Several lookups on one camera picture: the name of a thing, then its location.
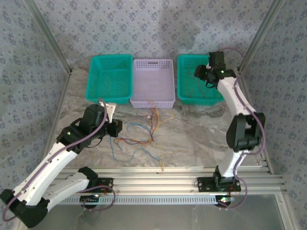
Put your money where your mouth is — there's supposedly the aluminium side rail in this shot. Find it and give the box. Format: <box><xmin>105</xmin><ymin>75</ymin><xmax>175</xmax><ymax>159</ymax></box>
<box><xmin>237</xmin><ymin>70</ymin><xmax>274</xmax><ymax>174</ymax></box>
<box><xmin>42</xmin><ymin>69</ymin><xmax>72</xmax><ymax>168</ymax></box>

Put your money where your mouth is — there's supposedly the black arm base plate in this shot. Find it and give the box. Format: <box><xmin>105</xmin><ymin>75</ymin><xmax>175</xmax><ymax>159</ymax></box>
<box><xmin>79</xmin><ymin>177</ymin><xmax>114</xmax><ymax>193</ymax></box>
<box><xmin>197</xmin><ymin>176</ymin><xmax>241</xmax><ymax>193</ymax></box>

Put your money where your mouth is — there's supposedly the yellow cable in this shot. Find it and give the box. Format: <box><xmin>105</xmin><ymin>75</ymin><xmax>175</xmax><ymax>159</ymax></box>
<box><xmin>133</xmin><ymin>140</ymin><xmax>166</xmax><ymax>171</ymax></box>
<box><xmin>188</xmin><ymin>68</ymin><xmax>208</xmax><ymax>99</ymax></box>
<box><xmin>153</xmin><ymin>114</ymin><xmax>177</xmax><ymax>135</ymax></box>

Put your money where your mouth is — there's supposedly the lavender plastic basket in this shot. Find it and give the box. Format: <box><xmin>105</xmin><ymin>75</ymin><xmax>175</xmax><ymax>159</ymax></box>
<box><xmin>129</xmin><ymin>58</ymin><xmax>176</xmax><ymax>109</ymax></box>

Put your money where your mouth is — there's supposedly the red cable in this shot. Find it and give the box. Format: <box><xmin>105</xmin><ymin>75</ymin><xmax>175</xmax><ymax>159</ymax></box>
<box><xmin>149</xmin><ymin>107</ymin><xmax>161</xmax><ymax>142</ymax></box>
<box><xmin>113</xmin><ymin>137</ymin><xmax>154</xmax><ymax>146</ymax></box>

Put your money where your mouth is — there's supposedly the black controller board with LED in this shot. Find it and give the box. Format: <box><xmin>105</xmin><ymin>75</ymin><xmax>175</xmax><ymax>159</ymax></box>
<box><xmin>214</xmin><ymin>195</ymin><xmax>235</xmax><ymax>208</ymax></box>
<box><xmin>80</xmin><ymin>194</ymin><xmax>101</xmax><ymax>209</ymax></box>

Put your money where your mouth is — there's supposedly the teal plastic basket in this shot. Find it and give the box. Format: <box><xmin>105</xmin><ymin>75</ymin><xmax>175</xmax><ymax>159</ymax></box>
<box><xmin>177</xmin><ymin>54</ymin><xmax>226</xmax><ymax>106</ymax></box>
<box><xmin>85</xmin><ymin>54</ymin><xmax>134</xmax><ymax>105</ymax></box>

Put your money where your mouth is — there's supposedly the aluminium frame post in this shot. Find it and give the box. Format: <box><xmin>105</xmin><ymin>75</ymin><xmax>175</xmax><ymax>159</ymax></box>
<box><xmin>237</xmin><ymin>0</ymin><xmax>286</xmax><ymax>72</ymax></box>
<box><xmin>24</xmin><ymin>0</ymin><xmax>73</xmax><ymax>74</ymax></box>

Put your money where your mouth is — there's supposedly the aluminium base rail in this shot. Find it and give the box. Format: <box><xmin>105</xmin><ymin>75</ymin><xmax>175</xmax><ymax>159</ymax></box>
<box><xmin>56</xmin><ymin>166</ymin><xmax>287</xmax><ymax>199</ymax></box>

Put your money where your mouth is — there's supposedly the slotted grey cable duct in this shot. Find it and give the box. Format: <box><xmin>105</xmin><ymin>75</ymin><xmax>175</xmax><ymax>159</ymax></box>
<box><xmin>57</xmin><ymin>194</ymin><xmax>232</xmax><ymax>206</ymax></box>

